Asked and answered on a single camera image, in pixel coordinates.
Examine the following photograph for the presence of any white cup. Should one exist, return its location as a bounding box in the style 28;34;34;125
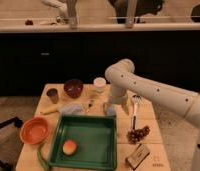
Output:
93;77;106;93

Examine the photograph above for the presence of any peach fruit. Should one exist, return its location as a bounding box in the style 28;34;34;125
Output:
62;140;77;155

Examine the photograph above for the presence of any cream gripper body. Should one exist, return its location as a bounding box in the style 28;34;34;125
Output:
108;95;130;115

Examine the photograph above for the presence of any yellow banana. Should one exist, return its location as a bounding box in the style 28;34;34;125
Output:
40;107;58;115

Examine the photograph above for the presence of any green bean pod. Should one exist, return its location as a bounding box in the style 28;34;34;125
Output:
37;144;51;171

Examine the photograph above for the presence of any dark red bowl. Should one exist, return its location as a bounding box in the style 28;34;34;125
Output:
64;79;83;98

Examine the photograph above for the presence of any small brush tool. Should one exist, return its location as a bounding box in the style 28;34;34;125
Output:
85;99;94;113

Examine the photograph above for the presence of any orange bowl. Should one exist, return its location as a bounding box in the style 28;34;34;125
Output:
20;117;50;145

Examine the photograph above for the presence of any light blue cloth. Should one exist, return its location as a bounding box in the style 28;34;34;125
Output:
57;104;84;115

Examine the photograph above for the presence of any green plastic tray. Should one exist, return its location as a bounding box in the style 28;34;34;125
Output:
48;115;117;171

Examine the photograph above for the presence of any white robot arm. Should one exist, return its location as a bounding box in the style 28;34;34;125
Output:
105;59;200;171

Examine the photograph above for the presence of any black chair frame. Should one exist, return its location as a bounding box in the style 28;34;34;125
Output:
0;116;24;171

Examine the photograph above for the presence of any brown chocolate box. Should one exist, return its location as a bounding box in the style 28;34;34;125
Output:
125;144;150;171

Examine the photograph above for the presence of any blue grey sponge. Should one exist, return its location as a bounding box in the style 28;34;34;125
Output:
103;102;116;117

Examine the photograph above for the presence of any metal spoon black handle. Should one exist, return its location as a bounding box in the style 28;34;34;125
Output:
132;95;141;130

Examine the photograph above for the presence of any bunch of brown grapes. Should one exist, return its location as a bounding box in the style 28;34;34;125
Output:
127;126;150;144

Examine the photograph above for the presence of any metal cup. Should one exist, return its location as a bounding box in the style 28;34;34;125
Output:
46;88;59;104

